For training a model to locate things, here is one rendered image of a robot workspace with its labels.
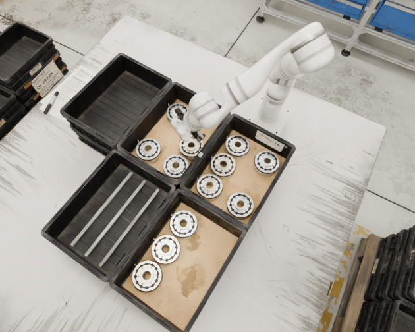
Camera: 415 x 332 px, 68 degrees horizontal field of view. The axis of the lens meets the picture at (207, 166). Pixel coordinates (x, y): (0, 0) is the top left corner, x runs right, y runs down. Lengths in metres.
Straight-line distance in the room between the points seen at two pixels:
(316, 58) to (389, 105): 2.12
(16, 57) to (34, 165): 0.96
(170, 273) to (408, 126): 2.24
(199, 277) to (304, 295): 0.43
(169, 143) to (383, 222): 1.60
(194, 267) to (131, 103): 0.78
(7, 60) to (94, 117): 1.04
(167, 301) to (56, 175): 0.76
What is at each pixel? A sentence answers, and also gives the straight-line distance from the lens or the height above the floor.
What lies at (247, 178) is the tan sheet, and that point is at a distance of 1.27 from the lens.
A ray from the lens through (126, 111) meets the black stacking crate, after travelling 1.45.
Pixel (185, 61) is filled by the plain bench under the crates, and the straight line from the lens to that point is 1.79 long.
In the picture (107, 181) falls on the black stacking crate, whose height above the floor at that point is 0.83.
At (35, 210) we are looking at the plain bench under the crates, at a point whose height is 0.70.
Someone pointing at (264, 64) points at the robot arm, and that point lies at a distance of 0.83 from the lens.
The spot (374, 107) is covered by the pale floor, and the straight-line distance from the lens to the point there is 2.84.
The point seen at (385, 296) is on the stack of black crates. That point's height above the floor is 0.38.
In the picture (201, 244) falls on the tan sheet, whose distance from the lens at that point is 1.18.
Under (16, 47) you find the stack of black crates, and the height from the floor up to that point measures 0.49.
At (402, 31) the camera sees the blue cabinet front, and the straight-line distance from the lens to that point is 2.94.
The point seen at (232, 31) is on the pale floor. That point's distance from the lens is 3.04.
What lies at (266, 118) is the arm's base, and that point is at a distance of 1.44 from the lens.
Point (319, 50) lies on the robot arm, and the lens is 0.83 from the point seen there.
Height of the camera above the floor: 1.99
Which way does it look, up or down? 65 degrees down
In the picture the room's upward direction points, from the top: 4 degrees clockwise
